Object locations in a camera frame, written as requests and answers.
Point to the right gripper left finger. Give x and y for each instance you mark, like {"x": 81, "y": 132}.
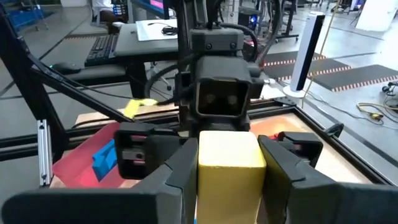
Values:
{"x": 177, "y": 193}

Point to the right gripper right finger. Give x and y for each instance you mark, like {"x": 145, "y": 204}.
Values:
{"x": 280, "y": 193}

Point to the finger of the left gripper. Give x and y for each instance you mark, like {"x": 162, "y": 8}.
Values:
{"x": 133, "y": 146}
{"x": 306, "y": 149}

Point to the blue wooden block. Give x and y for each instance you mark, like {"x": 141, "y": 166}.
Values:
{"x": 104, "y": 161}

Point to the yellow wooden block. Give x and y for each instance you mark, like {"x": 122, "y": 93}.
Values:
{"x": 230, "y": 180}

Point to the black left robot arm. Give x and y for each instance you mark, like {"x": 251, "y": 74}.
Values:
{"x": 217, "y": 39}

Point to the red plastic bin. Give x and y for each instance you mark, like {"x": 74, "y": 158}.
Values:
{"x": 77, "y": 168}

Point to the white printed paper sheet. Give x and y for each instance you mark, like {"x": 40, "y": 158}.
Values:
{"x": 270, "y": 91}

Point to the black hazard striped platform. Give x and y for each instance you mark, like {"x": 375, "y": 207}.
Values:
{"x": 280, "y": 67}
{"x": 357, "y": 77}

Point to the pole stand with white base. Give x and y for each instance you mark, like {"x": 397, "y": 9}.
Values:
{"x": 306, "y": 53}

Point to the black keyboard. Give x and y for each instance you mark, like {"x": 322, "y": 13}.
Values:
{"x": 101, "y": 49}

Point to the black desk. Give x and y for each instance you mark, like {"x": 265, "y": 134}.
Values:
{"x": 130, "y": 43}

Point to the black computer mouse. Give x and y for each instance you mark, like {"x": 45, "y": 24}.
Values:
{"x": 66, "y": 68}

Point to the white paper on desk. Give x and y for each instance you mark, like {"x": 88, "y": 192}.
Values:
{"x": 149, "y": 32}

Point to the black background workstation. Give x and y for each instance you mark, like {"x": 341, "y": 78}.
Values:
{"x": 289, "y": 18}

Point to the person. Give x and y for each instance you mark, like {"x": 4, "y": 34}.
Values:
{"x": 105, "y": 12}

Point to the white column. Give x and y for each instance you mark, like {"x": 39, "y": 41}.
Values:
{"x": 376, "y": 15}

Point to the blue storage cart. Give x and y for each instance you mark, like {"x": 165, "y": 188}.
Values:
{"x": 25, "y": 17}

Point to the black frame clamp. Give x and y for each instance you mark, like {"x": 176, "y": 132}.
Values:
{"x": 335, "y": 128}

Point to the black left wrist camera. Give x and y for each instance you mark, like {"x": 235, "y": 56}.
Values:
{"x": 217, "y": 71}

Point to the silver metal bracket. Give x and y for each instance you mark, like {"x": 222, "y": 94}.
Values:
{"x": 45, "y": 149}

